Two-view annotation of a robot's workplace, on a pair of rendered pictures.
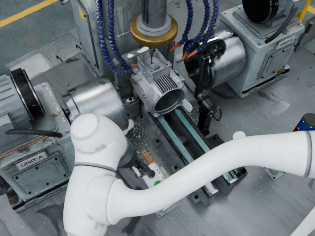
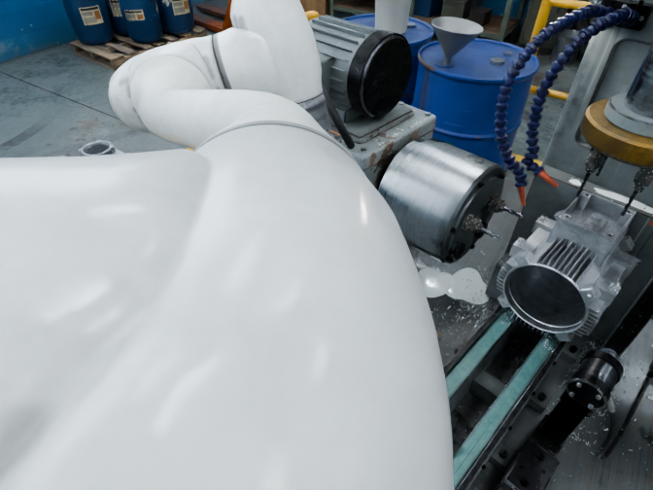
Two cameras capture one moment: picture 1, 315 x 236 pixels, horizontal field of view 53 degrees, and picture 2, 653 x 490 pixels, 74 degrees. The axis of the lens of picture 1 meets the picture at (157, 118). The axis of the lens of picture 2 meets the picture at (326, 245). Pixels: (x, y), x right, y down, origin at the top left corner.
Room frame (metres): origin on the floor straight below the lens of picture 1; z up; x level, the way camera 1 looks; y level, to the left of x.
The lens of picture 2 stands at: (0.32, -0.49, 1.66)
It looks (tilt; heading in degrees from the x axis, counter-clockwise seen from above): 42 degrees down; 77
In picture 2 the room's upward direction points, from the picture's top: straight up
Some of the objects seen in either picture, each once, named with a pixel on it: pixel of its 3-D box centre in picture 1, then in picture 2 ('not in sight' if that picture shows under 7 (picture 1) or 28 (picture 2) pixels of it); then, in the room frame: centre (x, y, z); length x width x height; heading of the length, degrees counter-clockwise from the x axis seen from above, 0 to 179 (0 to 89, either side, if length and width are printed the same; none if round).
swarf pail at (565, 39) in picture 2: not in sight; (567, 48); (3.78, 3.45, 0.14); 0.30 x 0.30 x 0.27
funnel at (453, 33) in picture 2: not in sight; (452, 50); (1.42, 1.49, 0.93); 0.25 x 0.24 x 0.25; 43
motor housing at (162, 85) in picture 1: (157, 86); (564, 272); (0.93, 0.00, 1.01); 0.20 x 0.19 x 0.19; 32
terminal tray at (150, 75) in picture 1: (153, 66); (590, 228); (0.97, 0.02, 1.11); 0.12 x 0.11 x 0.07; 32
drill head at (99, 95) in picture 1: (84, 115); (422, 192); (0.75, 0.30, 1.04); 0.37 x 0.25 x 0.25; 122
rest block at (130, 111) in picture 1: (131, 106); (508, 279); (0.93, 0.13, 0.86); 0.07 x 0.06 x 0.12; 122
